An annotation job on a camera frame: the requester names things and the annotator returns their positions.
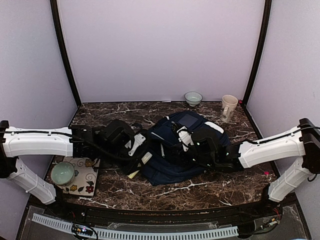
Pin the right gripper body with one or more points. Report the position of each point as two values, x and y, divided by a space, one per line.
176 128

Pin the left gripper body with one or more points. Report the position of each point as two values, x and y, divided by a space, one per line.
135 162

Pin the yellow highlighter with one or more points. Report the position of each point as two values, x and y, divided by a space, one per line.
140 165

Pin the white green pen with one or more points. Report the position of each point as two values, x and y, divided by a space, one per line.
162 151

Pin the navy blue student backpack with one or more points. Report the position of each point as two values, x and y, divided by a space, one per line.
159 170

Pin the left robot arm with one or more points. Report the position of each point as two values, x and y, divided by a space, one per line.
77 141

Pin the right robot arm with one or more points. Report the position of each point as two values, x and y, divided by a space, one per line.
301 142

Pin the small green bowl at back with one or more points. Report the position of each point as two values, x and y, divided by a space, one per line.
193 98

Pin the cream ceramic mug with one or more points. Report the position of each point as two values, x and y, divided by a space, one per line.
229 104

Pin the floral square plate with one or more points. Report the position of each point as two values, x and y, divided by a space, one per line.
85 178

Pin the green bowl on plate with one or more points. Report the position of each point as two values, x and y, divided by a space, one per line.
63 173

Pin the small circuit board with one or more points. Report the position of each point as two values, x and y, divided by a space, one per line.
79 229

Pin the black front rail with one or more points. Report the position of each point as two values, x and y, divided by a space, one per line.
182 206

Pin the white slotted cable duct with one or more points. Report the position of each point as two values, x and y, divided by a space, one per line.
119 231

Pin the left black frame post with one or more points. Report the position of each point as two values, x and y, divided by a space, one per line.
63 52

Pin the black frame post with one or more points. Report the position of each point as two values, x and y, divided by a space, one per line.
63 52
258 53

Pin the right black frame post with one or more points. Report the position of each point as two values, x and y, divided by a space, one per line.
258 53

